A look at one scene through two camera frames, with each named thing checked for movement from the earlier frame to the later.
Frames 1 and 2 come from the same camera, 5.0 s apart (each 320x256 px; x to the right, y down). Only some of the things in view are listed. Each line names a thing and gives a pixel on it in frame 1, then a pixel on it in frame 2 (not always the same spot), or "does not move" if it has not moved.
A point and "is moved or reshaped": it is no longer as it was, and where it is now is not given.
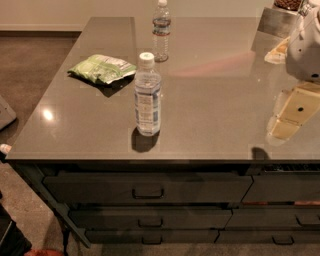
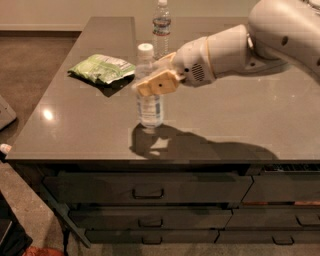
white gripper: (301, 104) to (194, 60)
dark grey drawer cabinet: (180, 202) does not move
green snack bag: (102, 68) does not move
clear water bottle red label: (161, 30) does not move
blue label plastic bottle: (147, 96) is moved or reshaped
